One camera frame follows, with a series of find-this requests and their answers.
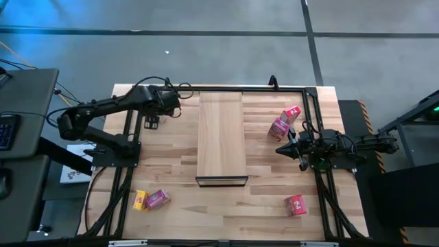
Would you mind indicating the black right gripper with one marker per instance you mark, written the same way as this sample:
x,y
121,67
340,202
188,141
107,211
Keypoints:
x,y
307,147

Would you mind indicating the black mat hazard stripe edge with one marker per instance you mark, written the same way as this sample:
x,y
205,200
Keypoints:
x,y
348,104

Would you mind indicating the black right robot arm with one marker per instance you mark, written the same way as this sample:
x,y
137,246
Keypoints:
x,y
343,144

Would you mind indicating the black aluminium table frame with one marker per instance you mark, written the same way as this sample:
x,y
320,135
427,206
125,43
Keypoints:
x,y
291,89

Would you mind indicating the grey desk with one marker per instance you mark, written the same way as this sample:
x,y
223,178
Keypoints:
x,y
31,103
24,206

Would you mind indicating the red cereal box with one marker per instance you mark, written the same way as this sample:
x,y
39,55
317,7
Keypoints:
x,y
295,205
291,114

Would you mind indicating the pink cereal box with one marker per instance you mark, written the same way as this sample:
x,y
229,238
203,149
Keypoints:
x,y
157,199
278,129

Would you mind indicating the black desk leg beam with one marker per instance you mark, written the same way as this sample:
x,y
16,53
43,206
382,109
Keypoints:
x,y
61,156

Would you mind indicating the wooden tray board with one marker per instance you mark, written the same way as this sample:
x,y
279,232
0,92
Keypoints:
x,y
221,137

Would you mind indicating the black frame clamp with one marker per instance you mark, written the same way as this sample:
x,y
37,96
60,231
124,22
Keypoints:
x,y
273,82

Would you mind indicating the grey metal cart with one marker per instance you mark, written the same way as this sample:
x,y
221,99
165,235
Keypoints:
x,y
422,144

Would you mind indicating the white printed box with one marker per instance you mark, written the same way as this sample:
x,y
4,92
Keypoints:
x,y
73,175

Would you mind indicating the black keyboard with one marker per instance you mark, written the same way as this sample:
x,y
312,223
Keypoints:
x,y
7,132

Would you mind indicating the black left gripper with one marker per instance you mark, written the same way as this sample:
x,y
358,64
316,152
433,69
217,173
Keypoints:
x,y
168,103

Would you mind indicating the large black box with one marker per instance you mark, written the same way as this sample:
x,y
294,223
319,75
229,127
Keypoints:
x,y
404,195

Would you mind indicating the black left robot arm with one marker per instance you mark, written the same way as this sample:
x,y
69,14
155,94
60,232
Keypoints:
x,y
103,103

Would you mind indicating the silver metal bracket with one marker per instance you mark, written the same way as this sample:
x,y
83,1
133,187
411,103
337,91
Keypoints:
x,y
319,244
127,243

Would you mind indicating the black device green light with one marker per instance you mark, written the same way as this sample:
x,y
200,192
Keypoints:
x,y
433,113

